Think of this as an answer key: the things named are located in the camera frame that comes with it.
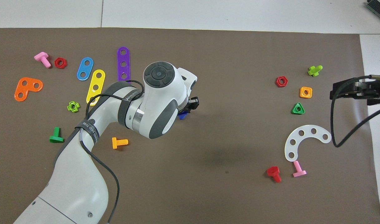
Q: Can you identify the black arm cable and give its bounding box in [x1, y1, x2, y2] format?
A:
[80, 80, 145, 224]
[331, 75, 380, 147]

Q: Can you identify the grey ribbed device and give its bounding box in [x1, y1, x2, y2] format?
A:
[366, 0, 380, 25]

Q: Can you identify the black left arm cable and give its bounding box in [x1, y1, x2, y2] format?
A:
[80, 80, 145, 224]

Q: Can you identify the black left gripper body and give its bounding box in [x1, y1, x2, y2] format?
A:
[178, 101, 193, 114]

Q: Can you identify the orange square plastic nut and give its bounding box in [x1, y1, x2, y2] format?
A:
[299, 86, 313, 99]

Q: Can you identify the lime cross-head plastic screw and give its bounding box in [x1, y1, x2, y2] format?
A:
[308, 65, 323, 77]

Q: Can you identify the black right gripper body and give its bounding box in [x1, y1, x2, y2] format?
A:
[353, 68, 380, 105]

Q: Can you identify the white curved perforated plate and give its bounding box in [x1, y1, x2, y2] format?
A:
[284, 125, 332, 162]

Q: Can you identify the orange three-hole corner plate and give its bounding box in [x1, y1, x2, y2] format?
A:
[14, 77, 43, 102]

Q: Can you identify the green plastic screw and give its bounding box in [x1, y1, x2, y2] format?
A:
[49, 127, 65, 143]

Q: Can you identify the pink plastic screw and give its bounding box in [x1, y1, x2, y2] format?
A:
[293, 161, 307, 178]
[34, 52, 52, 68]

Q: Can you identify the purple four-hole strip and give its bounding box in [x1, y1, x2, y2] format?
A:
[117, 47, 131, 82]

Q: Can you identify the red plastic screw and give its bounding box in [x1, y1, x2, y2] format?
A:
[266, 166, 282, 183]

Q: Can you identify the yellow three-hole strip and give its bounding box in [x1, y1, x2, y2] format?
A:
[86, 69, 106, 106]

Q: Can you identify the brown table mat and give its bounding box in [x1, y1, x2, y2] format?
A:
[0, 27, 380, 224]

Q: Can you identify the orange plastic screw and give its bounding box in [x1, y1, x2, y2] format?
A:
[112, 137, 128, 149]

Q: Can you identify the blue two-hole strip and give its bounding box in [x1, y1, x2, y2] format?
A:
[76, 57, 94, 81]

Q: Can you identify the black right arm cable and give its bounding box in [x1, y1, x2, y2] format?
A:
[331, 75, 380, 147]

